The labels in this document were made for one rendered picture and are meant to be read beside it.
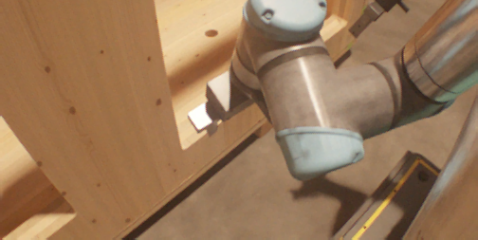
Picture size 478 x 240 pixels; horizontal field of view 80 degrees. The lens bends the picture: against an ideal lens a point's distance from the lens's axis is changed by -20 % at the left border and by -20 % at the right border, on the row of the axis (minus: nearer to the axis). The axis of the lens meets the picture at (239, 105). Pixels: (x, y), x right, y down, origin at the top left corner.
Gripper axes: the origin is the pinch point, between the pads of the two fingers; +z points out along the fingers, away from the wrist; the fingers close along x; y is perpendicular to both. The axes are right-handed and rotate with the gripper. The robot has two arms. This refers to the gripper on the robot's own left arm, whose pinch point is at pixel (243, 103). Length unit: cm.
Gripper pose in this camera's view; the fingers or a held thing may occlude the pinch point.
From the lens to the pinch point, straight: 59.6
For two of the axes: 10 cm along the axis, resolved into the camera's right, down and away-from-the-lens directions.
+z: -1.3, 3.1, 9.4
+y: -5.6, -8.1, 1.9
